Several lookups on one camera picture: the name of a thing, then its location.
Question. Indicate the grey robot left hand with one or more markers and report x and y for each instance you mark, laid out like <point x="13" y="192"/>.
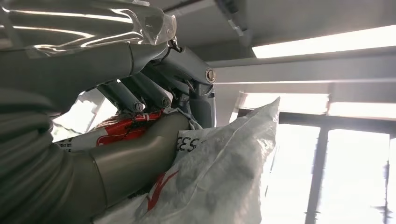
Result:
<point x="77" y="65"/>

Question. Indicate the white plastic package red print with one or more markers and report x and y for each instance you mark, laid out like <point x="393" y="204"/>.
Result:
<point x="216" y="173"/>

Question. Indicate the long ceiling light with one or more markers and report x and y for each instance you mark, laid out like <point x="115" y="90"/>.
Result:
<point x="325" y="41"/>

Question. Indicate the grey window frame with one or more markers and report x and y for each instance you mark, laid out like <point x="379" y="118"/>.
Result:
<point x="318" y="160"/>

